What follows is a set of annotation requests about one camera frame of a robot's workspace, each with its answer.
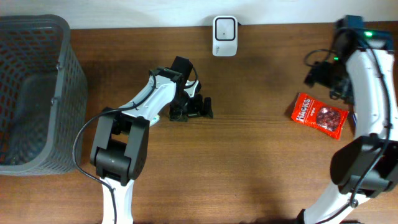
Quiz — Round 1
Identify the red Hacks candy bag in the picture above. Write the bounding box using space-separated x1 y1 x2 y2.
291 93 349 140

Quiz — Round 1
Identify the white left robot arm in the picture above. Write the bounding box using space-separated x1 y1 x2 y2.
90 56 213 223

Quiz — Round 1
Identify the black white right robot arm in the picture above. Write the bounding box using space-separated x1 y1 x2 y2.
295 15 397 223

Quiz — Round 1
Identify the white barcode scanner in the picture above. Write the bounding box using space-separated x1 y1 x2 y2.
212 16 238 57

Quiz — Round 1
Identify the grey plastic mesh basket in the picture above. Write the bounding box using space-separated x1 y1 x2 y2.
1 15 88 176

